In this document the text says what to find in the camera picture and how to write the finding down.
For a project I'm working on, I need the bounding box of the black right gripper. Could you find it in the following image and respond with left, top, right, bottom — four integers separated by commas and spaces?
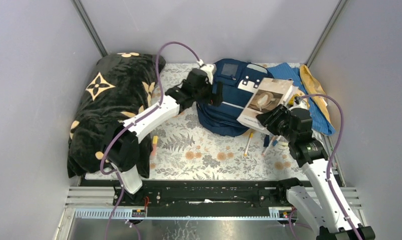
255, 103, 296, 142

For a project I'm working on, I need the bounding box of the yellow capped white marker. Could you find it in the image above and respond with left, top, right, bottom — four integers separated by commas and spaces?
243, 131, 254, 157

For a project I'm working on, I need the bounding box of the orange capped white marker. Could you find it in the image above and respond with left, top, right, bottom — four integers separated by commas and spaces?
261, 135, 277, 157

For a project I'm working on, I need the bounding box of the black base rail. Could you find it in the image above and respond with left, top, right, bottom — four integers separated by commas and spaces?
113, 180, 293, 218

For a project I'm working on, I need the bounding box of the floral table mat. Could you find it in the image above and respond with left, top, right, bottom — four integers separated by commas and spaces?
85, 62, 334, 181

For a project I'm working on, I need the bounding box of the blue pikachu cloth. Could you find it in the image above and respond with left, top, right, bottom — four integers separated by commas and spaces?
267, 62, 336, 136

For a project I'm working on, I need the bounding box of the beige tape box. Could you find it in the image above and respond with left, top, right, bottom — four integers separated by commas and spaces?
237, 78, 299, 135

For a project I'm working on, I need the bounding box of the navy blue backpack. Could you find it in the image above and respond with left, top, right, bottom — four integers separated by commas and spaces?
196, 58, 272, 137

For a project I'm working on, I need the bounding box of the blue capped white marker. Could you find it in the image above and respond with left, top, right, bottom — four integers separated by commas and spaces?
272, 136, 281, 146

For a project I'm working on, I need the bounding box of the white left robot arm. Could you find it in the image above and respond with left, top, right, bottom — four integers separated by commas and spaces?
100, 64, 223, 206

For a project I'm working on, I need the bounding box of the pink highlighter pen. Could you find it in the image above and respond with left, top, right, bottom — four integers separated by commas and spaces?
150, 135, 158, 159

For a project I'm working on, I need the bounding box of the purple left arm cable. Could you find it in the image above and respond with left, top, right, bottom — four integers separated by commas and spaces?
99, 41, 201, 240

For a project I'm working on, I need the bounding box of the yellow snack bag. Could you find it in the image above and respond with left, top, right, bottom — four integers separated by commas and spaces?
299, 65, 329, 118

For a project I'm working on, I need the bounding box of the black floral blanket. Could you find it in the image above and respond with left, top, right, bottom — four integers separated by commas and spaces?
67, 52, 157, 178

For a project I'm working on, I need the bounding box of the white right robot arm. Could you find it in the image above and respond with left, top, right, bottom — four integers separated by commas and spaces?
256, 104, 375, 240

